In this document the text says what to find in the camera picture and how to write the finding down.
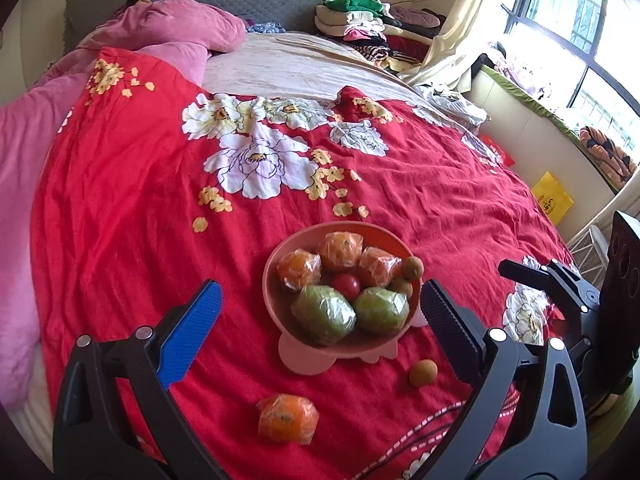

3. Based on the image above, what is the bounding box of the brown longan fruit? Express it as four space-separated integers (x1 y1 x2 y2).
388 278 413 299
400 256 424 282
408 359 438 388

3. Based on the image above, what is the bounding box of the red cherry tomato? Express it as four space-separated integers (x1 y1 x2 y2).
332 273 361 302

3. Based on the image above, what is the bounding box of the orange tangerine large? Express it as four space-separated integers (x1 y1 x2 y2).
357 246 401 287

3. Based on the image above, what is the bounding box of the yellow bag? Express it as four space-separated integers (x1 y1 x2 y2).
532 171 574 226

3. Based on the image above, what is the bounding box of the orange patterned cushion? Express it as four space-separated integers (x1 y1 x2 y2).
579 126 637 191

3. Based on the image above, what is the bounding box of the wrapped green fruit right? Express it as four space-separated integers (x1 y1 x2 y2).
352 287 410 335

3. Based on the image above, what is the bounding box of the wrapped green fruit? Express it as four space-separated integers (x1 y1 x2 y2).
352 287 410 335
291 285 357 347

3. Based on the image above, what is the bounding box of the wrapped green fruit left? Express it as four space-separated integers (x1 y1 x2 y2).
291 285 357 347

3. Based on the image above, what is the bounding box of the red floral bedspread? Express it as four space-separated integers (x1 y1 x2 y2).
29 46 576 480

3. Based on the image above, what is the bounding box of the pink footed fruit bowl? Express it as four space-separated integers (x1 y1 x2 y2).
262 221 426 376

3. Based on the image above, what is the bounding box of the cream curtain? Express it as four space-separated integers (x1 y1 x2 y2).
399 0 515 93

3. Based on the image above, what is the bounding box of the pink plush blanket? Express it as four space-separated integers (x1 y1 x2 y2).
1 41 222 411

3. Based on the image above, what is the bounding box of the pile of folded clothes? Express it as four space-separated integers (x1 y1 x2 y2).
314 0 446 74

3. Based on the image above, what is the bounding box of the beige bed sheet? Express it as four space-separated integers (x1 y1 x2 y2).
201 32 426 106

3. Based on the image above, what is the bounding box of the pink pillow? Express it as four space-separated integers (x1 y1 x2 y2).
77 0 246 53

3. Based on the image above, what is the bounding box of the white wire rack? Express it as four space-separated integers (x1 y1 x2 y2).
568 224 608 289

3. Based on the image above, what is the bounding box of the window with dark frame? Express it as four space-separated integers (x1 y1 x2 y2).
501 0 639 156

